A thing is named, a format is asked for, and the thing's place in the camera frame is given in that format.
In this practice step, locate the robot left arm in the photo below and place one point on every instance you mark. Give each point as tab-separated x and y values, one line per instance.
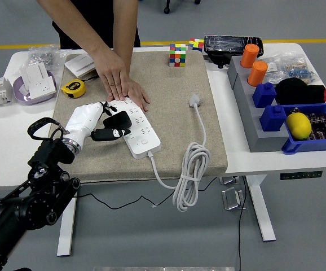
39	197

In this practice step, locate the grey-brown mat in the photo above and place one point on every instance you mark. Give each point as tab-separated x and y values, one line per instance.
174	127

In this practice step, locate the person's right hand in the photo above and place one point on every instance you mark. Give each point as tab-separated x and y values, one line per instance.
113	76

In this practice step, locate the plastic bag of screws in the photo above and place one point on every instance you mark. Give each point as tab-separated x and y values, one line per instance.
43	56

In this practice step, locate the grey stepped block holder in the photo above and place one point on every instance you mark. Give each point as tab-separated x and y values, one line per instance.
247	113

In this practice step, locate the silver metal bracket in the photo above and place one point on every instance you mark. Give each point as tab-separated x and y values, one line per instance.
232	199
229	180

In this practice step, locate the person's torso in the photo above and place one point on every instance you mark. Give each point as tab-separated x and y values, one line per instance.
103	17

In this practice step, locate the black table control panel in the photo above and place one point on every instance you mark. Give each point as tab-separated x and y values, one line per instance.
301	175

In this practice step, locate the purple bowl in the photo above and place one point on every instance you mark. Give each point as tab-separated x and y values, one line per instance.
20	97

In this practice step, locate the person's left forearm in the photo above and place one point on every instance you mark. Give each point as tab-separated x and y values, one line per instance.
126	28

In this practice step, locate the black pouch with red end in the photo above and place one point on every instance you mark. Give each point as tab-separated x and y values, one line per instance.
295	91

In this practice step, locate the white power strip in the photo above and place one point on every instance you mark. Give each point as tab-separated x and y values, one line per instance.
144	142

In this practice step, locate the clear bags of components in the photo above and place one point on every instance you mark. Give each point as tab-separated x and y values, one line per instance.
290	67

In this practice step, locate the person's left hand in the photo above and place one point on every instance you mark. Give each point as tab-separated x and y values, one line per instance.
139	94

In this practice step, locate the black plug adapter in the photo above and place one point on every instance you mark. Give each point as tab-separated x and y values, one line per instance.
119	120

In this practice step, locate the colourful puzzle cube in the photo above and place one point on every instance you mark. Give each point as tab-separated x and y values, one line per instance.
177	56
196	45

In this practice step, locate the orange cylinder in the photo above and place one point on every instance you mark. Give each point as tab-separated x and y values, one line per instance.
250	56
257	74

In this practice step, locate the person's right forearm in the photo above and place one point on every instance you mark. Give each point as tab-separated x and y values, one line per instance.
72	26

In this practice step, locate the dark capacitors pile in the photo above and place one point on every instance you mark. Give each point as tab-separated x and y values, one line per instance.
323	127

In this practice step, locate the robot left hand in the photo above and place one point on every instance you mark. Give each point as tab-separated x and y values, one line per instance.
82	121

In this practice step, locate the yellow lemon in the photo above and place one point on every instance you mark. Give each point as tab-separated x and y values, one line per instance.
299	126

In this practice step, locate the blue plastic bin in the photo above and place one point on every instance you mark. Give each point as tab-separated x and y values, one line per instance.
312	145

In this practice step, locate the yellow tape measure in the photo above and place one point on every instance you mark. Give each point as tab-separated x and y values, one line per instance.
74	88

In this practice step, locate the white wall switch panel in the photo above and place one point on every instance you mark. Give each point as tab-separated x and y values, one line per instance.
79	65

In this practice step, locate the black plastic-wrapped box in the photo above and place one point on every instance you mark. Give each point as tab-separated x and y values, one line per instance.
225	45

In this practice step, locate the white blank switch plate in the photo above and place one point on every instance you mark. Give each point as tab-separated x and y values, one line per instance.
34	72

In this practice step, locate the blue block with knob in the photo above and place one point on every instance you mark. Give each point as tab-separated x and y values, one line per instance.
264	96
273	120

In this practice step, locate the white wall socket plate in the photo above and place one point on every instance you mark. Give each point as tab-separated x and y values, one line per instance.
40	87

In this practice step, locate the black office chair base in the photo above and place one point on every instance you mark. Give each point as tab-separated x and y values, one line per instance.
166	10

